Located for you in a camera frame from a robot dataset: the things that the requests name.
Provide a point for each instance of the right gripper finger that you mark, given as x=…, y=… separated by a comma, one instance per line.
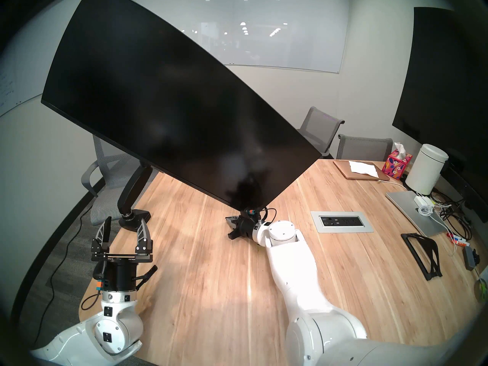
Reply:
x=234, y=235
x=233, y=221

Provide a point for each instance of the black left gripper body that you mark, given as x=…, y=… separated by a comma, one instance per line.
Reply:
x=120, y=275

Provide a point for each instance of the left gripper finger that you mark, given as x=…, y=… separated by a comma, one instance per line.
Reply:
x=100, y=247
x=144, y=247

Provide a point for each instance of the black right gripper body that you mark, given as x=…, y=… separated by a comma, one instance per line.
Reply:
x=246, y=227

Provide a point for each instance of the curved black widescreen monitor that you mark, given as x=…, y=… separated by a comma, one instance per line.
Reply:
x=171, y=102

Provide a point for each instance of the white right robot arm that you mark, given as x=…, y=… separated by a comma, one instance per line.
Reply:
x=301, y=277

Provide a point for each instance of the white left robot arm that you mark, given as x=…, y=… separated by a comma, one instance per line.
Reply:
x=114, y=331

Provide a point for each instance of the grey mesh chair with armrests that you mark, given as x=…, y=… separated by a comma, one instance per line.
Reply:
x=103, y=159

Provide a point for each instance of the grey tilted office chair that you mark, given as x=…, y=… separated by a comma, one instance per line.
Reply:
x=320, y=127

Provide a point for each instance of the grey low-back office chair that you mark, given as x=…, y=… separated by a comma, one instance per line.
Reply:
x=364, y=150

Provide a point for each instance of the left wrist black connector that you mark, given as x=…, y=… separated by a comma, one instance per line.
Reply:
x=100, y=270

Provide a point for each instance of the silver table power outlet box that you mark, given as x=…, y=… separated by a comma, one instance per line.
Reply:
x=341, y=221

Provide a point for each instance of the brown leather pad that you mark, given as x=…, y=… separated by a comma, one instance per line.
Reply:
x=345, y=170

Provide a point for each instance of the white paper napkin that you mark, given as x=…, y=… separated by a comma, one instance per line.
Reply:
x=364, y=167

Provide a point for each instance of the colourful floral tissue box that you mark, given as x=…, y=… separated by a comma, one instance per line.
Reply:
x=396, y=166

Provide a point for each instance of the silver closed laptop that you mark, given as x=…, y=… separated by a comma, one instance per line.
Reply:
x=408, y=211

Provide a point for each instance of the white power adapter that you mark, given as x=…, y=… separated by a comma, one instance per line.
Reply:
x=422, y=201

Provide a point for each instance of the white cylindrical bin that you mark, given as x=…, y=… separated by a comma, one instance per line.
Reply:
x=425, y=170

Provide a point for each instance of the black folding laptop stand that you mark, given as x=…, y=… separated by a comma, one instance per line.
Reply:
x=432, y=260

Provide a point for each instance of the glass whiteboard with writing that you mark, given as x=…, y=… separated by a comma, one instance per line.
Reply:
x=19, y=71

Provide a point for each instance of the glass whiteboard without writing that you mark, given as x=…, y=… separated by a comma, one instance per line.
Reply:
x=297, y=33

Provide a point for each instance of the orange and red markers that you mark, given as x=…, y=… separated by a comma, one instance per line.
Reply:
x=457, y=240

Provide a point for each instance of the grey small adapter block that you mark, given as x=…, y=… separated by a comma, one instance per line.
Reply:
x=471, y=256

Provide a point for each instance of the green small object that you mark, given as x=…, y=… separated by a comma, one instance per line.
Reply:
x=481, y=289

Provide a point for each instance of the large black wall television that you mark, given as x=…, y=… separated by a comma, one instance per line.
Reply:
x=438, y=83

